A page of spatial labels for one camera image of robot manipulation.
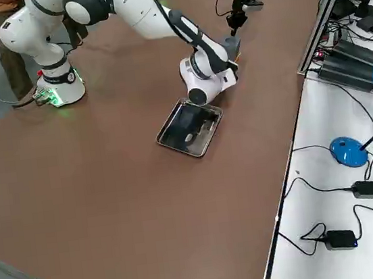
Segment shiny metal tray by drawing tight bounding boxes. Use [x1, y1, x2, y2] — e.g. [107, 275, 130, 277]
[151, 93, 230, 165]

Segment black finned power supply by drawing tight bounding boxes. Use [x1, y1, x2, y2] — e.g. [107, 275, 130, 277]
[330, 34, 373, 70]
[315, 51, 373, 99]

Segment blue desk lamp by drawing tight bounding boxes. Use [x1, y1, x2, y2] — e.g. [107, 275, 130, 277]
[319, 57, 373, 171]

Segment black power adapter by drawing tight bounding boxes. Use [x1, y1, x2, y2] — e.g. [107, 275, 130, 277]
[350, 178, 373, 202]
[322, 226, 359, 253]

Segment aluminium camera post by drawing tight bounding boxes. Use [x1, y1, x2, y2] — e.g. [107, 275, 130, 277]
[287, 0, 373, 76]

